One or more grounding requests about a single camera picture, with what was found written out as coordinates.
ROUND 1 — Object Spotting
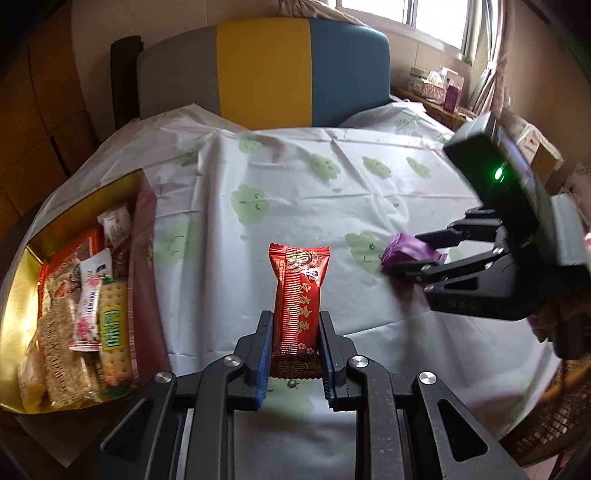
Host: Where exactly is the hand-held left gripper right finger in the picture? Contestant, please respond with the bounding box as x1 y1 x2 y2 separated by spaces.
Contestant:
318 311 532 480

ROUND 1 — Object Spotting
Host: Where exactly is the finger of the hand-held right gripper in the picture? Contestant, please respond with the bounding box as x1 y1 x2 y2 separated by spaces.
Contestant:
414 208 506 252
383 248 513 291

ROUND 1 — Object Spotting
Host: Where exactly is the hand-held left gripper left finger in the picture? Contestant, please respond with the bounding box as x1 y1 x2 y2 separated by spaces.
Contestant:
69 310 274 480

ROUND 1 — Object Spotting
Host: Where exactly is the purple snack packet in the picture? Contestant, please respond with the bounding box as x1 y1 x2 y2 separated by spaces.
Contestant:
381 232 448 273

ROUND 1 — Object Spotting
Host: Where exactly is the red candy packet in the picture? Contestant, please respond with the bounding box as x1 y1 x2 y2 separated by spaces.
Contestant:
268 244 332 381

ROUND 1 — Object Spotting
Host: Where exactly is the green cracker packet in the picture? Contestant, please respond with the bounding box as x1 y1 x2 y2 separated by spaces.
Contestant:
95 279 134 398

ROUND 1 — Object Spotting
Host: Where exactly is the gold tin box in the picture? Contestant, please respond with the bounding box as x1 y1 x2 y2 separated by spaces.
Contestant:
0 168 171 414

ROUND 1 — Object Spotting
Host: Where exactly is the pink flower snack packet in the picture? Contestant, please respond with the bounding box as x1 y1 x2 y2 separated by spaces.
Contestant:
69 276 105 354

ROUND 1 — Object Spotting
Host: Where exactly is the white blue snack packet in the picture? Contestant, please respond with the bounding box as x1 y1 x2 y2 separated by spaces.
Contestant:
81 249 114 282

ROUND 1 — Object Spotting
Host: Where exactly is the white red snack packet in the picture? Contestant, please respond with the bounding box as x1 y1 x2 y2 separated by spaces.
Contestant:
97 205 132 252

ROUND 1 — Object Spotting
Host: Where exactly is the person's right hand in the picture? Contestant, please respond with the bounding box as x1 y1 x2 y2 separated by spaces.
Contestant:
530 300 561 344

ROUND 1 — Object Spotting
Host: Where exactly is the cardboard box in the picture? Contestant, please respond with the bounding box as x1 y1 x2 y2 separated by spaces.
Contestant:
526 134 565 190

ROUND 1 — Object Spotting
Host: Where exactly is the wooden side shelf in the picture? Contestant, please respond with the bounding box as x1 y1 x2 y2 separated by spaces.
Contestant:
392 85 476 132

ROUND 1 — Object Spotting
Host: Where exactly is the sheer curtain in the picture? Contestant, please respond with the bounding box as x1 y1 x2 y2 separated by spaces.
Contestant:
466 0 518 116

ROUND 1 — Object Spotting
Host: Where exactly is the wicker chair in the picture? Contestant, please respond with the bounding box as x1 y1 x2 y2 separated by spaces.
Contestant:
501 355 591 467

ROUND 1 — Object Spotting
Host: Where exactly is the window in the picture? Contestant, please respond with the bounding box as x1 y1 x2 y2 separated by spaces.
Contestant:
339 0 490 58

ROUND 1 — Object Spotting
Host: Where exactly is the grey yellow blue chair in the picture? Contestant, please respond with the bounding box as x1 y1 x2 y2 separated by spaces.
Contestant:
136 16 392 130

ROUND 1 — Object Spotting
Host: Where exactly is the tied floral curtain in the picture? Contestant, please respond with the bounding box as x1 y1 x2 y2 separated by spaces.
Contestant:
272 0 370 33

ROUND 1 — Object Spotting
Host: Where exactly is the black rolled mat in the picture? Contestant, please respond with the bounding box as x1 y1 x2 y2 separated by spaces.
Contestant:
110 36 145 132

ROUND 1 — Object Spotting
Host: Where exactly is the wooden wardrobe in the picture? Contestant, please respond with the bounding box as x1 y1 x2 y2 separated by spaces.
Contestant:
0 0 116 222

